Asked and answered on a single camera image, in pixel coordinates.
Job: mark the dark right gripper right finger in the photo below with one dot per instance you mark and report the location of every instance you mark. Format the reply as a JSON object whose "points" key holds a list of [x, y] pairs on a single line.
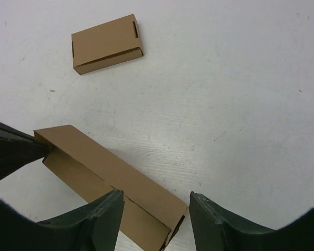
{"points": [[216, 228]]}

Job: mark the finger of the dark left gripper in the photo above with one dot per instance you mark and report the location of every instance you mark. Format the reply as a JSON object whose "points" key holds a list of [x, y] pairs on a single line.
{"points": [[18, 149]]}

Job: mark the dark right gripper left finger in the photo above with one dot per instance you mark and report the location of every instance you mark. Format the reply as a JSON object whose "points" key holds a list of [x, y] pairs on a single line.
{"points": [[94, 226]]}

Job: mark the large cardboard box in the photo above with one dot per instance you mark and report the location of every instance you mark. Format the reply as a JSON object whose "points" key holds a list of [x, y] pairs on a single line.
{"points": [[152, 215]]}

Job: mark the small folded cardboard box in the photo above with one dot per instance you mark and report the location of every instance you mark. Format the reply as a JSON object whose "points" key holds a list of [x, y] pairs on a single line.
{"points": [[105, 45]]}

